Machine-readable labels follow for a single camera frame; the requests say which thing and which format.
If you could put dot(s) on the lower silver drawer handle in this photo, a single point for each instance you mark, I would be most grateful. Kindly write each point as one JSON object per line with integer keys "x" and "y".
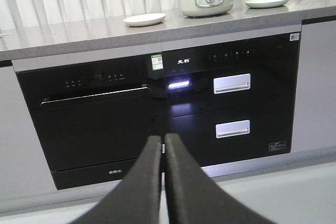
{"x": 232, "y": 129}

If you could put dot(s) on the black built-in dishwasher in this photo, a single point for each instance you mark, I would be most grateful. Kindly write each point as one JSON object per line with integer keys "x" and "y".
{"x": 93, "y": 119}

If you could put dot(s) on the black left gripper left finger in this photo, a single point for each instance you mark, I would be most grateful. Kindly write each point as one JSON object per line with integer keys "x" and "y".
{"x": 136, "y": 199}

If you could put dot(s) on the grey cabinet door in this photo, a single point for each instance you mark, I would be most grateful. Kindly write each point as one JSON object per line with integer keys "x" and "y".
{"x": 314, "y": 122}
{"x": 24, "y": 169}

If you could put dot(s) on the green energy label sticker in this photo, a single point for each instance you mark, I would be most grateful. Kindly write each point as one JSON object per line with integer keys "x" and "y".
{"x": 157, "y": 62}

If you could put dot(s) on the grey stone countertop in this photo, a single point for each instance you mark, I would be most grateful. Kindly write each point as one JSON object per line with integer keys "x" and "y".
{"x": 104, "y": 33}

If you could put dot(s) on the grey cabinet door left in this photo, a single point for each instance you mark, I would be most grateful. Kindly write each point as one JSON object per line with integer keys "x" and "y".
{"x": 24, "y": 169}

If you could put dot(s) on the upper silver drawer handle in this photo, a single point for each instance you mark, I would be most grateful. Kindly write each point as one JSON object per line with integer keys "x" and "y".
{"x": 231, "y": 83}

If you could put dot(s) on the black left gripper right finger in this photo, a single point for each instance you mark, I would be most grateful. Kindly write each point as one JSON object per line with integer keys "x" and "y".
{"x": 193, "y": 197}

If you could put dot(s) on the cream white plate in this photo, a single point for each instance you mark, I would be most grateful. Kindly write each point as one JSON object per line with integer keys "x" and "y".
{"x": 144, "y": 19}

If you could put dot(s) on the black disinfection cabinet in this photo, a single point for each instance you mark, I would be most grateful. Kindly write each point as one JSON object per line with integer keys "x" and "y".
{"x": 194, "y": 109}

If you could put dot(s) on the light green plate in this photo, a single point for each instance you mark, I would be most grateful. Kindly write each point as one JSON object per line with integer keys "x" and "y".
{"x": 265, "y": 3}

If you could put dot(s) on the silver drawer handle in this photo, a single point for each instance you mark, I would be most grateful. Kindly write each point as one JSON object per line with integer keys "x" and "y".
{"x": 231, "y": 83}
{"x": 232, "y": 129}

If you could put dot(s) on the grey cabinet door right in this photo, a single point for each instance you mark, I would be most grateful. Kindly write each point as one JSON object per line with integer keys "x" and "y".
{"x": 314, "y": 122}

